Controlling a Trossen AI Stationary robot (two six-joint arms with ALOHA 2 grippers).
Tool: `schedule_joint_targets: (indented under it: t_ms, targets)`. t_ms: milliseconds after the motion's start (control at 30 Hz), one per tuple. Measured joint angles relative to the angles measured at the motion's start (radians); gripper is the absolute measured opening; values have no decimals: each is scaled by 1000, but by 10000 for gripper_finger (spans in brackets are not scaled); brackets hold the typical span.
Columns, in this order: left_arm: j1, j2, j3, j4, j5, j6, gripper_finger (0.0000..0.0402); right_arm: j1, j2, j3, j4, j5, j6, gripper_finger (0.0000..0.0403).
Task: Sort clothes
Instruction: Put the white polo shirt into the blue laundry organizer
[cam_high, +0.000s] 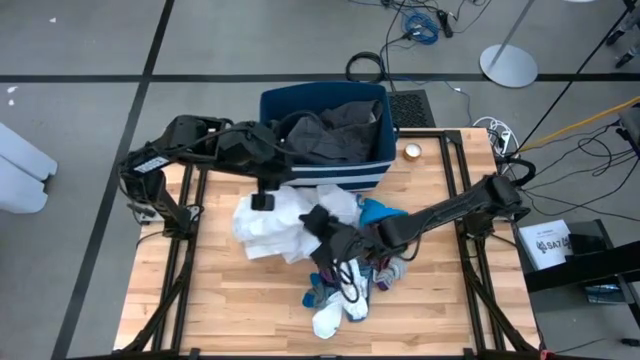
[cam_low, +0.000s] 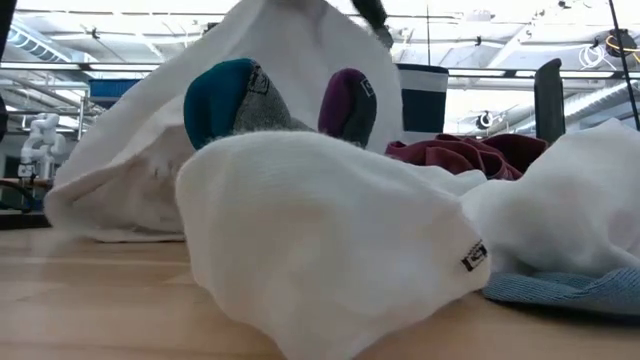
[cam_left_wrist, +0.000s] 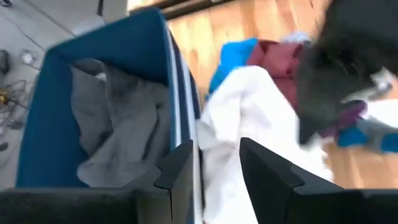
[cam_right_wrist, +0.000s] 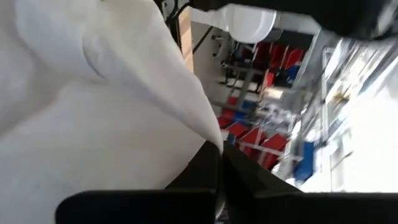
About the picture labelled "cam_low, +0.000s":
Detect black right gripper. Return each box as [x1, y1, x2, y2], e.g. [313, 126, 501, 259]
[533, 57, 567, 147]

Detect dark navy multicolour sock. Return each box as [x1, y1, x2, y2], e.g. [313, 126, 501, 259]
[317, 67, 379, 149]

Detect white sock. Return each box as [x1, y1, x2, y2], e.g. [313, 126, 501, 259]
[458, 118, 640, 279]
[174, 130, 492, 360]

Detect maroon shorts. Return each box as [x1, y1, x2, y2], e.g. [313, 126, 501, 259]
[384, 132, 550, 182]

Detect grey sock with blue toe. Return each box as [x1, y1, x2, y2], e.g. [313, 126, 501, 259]
[183, 58, 315, 151]

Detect light blue cloth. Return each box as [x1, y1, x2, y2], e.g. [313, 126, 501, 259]
[482, 267, 640, 318]

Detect large white shirt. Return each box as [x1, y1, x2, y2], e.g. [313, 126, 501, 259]
[43, 0, 405, 245]

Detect thin black pole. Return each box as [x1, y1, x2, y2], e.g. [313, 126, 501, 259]
[607, 0, 640, 132]

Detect navy white striped fabric basket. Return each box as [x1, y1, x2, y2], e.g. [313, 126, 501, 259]
[396, 62, 450, 145]

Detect blue background panel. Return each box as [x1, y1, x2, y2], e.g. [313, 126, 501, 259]
[88, 78, 142, 109]

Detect yellow cable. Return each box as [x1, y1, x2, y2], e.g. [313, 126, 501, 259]
[604, 33, 640, 64]

